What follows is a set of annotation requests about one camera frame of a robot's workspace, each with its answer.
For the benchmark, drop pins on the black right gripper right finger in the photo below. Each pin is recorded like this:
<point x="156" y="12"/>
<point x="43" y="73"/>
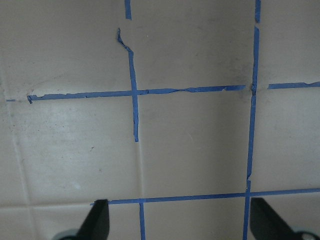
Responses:
<point x="266" y="224"/>

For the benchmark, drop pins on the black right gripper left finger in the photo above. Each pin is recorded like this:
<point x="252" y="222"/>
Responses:
<point x="96" y="225"/>

